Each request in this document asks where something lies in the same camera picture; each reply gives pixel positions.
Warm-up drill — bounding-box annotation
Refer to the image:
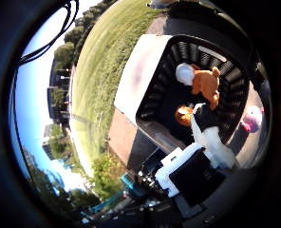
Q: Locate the orange and white plush toy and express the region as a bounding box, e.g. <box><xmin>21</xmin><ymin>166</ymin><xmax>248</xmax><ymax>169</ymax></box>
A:
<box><xmin>174</xmin><ymin>104</ymin><xmax>196</xmax><ymax>128</ymax></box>

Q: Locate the brown teddy bear toy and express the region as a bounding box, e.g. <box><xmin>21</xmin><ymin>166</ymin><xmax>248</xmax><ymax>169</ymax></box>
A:
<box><xmin>191</xmin><ymin>64</ymin><xmax>221</xmax><ymax>111</ymax></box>

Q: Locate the black and blue cart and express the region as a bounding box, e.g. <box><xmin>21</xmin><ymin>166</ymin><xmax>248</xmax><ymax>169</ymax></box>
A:
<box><xmin>80</xmin><ymin>172</ymin><xmax>167</xmax><ymax>228</ymax></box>

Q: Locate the pink plush toy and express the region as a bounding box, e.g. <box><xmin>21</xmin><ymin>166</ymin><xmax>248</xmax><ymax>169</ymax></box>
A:
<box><xmin>240</xmin><ymin>104</ymin><xmax>265</xmax><ymax>134</ymax></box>

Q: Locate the black slatted plastic basket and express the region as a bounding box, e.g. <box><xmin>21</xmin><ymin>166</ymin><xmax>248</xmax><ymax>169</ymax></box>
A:
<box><xmin>135</xmin><ymin>33</ymin><xmax>251</xmax><ymax>156</ymax></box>

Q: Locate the black hand cable bundle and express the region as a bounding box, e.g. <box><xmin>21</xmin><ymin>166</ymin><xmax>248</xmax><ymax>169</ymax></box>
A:
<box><xmin>18</xmin><ymin>0</ymin><xmax>80</xmax><ymax>65</ymax></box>

